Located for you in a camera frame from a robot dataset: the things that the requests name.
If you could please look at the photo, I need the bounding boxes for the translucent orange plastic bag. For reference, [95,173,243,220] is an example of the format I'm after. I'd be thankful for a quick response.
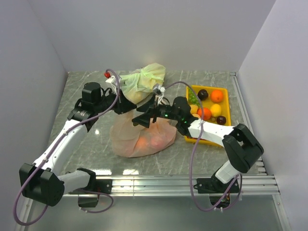
[110,111,177,158]

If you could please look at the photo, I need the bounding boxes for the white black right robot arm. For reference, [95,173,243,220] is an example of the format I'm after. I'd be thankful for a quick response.
[132,97,264,193]

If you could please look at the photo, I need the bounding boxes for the yellow fake pear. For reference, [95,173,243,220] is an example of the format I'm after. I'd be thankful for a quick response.
[190,104,199,114]

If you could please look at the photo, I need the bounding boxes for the tied green plastic bag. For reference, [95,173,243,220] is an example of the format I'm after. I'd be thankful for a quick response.
[120,63,166,104]

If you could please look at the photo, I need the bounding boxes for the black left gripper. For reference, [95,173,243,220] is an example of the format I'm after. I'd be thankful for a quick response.
[95,88,137,115]

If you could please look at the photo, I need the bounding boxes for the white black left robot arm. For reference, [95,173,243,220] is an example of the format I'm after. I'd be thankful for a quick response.
[19,77,136,206]

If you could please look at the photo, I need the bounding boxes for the dark purple fake plum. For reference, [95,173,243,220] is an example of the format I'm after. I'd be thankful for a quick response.
[197,89,208,101]

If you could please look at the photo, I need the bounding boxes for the green fake grape bunch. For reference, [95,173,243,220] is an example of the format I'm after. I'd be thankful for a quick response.
[188,89,200,107]

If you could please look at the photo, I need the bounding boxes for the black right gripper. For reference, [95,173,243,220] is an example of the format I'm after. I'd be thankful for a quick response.
[132,93,181,128]

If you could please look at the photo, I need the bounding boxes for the orange fake orange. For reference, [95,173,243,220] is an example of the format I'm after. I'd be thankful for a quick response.
[197,108,212,121]
[210,90,224,103]

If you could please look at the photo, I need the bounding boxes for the yellow plastic fruit tray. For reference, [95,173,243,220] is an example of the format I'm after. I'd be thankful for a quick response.
[184,85,231,147]

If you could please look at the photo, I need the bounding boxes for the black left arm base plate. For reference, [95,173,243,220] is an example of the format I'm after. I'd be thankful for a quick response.
[69,179,113,194]

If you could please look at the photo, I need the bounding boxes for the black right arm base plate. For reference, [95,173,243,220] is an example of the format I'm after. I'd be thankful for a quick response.
[193,178,232,194]

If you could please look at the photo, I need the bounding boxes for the aluminium rail frame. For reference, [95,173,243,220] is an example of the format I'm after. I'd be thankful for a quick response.
[14,72,292,231]

